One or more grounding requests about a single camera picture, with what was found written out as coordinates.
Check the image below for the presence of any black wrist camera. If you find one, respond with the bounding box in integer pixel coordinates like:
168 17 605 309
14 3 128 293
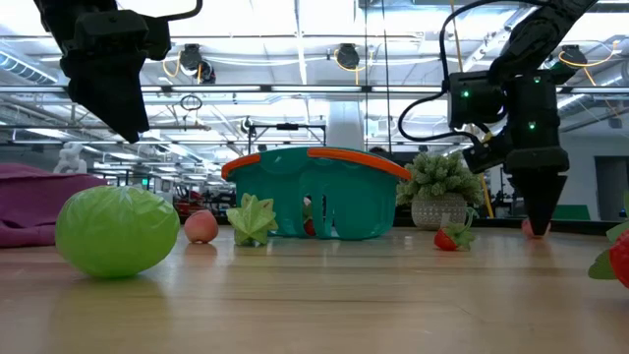
447 71 510 130
142 17 172 61

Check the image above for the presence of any black hanging cable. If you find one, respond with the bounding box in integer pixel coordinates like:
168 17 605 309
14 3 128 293
380 0 393 154

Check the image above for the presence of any green plant in patterned pot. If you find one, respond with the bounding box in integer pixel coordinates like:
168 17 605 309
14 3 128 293
395 150 486 232

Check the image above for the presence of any green box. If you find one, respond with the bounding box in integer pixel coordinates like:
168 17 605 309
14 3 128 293
552 204 593 221

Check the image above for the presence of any black ceiling cable reel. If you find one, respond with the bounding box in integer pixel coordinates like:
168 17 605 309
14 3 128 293
333 42 363 72
558 43 590 69
177 42 217 85

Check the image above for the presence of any small pink toy peach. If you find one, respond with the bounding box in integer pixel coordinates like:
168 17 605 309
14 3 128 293
183 209 220 245
520 218 552 241

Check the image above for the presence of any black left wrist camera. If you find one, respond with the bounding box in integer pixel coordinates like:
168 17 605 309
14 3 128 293
142 17 172 61

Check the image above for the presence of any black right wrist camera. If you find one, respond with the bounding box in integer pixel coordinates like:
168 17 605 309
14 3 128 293
447 71 510 130

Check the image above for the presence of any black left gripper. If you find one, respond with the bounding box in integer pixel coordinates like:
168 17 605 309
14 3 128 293
59 9 151 145

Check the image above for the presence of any white robot statue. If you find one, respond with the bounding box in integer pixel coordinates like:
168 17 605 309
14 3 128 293
52 142 88 175

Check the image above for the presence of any purple cloth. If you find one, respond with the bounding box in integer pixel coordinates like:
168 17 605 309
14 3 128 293
0 162 108 249

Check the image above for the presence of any red toy fruit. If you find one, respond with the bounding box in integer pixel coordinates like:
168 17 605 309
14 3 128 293
301 196 316 237

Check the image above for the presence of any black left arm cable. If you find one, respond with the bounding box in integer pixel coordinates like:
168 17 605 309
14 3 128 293
156 0 204 24

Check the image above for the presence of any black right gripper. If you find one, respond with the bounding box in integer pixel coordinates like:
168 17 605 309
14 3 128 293
461 73 572 237

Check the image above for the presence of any green toy star fruit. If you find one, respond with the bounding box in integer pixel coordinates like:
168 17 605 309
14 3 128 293
225 193 279 248

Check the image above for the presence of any yellow cable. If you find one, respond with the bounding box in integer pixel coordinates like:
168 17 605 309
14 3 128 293
449 0 495 220

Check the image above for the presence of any green toy cabbage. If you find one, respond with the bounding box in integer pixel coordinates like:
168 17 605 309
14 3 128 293
54 185 182 279

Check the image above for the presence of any teal basket with orange rim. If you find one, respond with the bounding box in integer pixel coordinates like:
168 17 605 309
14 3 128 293
220 146 413 242

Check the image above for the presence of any black aluminium table frame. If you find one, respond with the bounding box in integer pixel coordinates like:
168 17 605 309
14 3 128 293
392 215 629 236

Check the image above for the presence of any red toy strawberry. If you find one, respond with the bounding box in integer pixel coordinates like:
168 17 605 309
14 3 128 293
432 206 479 253
588 218 629 290

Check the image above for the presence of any black metal gantry frame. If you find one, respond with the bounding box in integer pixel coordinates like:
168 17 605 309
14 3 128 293
247 122 328 155

